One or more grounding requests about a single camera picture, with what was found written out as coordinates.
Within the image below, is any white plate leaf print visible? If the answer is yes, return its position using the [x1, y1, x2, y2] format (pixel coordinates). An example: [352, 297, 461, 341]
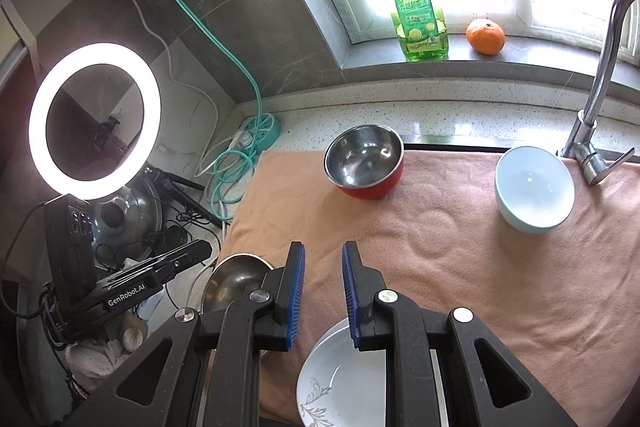
[296, 319, 451, 427]

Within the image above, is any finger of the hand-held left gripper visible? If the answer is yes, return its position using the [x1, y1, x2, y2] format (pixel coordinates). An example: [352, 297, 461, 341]
[161, 239, 214, 282]

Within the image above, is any black appliance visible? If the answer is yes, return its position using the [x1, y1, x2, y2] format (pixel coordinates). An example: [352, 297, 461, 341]
[42, 199, 96, 278]

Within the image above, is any person's left hand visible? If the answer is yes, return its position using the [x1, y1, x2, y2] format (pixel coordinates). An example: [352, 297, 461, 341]
[64, 311, 151, 382]

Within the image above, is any white ring light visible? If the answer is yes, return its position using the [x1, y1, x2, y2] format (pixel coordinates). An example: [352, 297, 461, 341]
[28, 43, 162, 200]

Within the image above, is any black power adapter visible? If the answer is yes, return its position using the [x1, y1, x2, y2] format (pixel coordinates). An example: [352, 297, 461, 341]
[150, 227, 191, 253]

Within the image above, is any light blue bowl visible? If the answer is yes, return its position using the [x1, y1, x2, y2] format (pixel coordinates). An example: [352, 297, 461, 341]
[494, 146, 575, 235]

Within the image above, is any black tripod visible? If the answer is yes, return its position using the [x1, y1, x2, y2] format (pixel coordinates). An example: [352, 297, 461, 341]
[142, 167, 224, 228]

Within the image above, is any teal power strip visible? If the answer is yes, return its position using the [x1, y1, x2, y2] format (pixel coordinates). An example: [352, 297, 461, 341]
[240, 114, 282, 148]

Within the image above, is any white cable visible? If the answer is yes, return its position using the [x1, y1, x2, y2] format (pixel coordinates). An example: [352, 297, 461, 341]
[97, 0, 221, 178]

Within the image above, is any teal cable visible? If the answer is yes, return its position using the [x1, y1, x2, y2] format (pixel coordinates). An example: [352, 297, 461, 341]
[150, 0, 263, 224]

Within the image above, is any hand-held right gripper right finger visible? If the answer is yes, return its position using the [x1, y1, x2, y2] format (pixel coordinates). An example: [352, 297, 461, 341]
[341, 241, 581, 427]

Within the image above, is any orange tangerine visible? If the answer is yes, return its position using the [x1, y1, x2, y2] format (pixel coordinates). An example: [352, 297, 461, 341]
[466, 19, 506, 56]

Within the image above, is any red steel bowl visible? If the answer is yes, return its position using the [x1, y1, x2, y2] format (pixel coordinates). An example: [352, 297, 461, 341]
[324, 125, 405, 202]

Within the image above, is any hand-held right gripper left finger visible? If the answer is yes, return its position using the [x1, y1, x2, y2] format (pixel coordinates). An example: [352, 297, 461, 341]
[60, 241, 307, 427]

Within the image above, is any black phone clamp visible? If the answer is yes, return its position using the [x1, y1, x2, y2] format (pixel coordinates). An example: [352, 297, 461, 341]
[94, 116, 126, 150]

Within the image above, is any chrome faucet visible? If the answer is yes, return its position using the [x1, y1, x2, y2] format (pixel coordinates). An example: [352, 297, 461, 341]
[556, 0, 640, 186]

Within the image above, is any steel pot lid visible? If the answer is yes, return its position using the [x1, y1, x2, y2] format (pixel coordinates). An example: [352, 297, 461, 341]
[89, 179, 163, 265]

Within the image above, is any large steel bowl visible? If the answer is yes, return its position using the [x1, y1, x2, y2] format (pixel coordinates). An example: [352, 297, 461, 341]
[201, 253, 276, 314]

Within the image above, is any peach towel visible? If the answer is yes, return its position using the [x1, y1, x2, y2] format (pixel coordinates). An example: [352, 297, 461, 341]
[220, 147, 640, 427]

